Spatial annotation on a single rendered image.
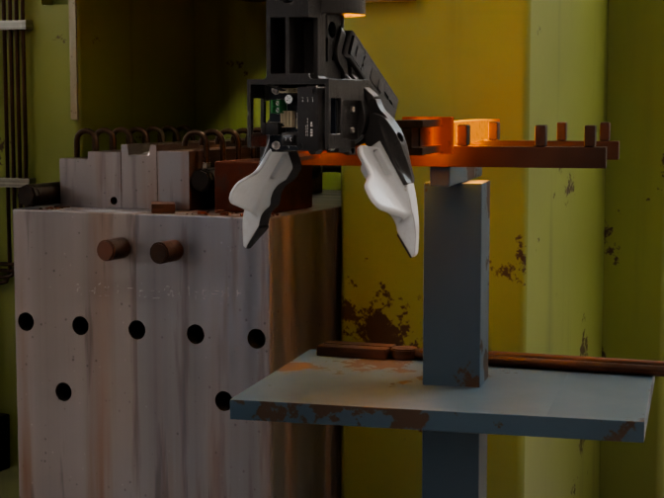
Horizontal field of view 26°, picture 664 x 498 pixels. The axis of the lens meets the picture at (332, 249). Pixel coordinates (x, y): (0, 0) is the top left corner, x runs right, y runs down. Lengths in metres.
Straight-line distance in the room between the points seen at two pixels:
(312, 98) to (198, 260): 0.76
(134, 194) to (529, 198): 0.51
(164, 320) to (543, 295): 0.50
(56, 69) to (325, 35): 1.08
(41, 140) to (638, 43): 0.91
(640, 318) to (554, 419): 0.93
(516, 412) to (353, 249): 0.61
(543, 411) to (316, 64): 0.46
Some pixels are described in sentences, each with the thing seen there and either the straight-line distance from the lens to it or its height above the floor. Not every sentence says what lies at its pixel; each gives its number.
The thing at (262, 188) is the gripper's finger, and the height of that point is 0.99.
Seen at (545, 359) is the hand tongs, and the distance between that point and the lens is 1.60.
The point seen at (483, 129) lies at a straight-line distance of 1.57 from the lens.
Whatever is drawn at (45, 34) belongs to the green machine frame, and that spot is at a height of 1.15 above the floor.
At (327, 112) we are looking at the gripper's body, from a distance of 1.06.
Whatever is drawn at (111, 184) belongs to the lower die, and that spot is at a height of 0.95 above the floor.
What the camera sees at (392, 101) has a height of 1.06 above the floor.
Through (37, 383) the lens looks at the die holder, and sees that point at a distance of 1.96.
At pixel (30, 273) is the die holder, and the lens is 1.94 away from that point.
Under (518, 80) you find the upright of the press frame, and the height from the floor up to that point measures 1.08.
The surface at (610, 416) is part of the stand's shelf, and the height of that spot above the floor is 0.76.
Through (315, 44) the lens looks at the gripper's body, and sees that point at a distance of 1.08.
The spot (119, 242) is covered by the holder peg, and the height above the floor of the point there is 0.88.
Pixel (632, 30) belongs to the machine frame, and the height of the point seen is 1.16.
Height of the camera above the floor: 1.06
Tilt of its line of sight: 6 degrees down
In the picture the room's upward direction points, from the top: straight up
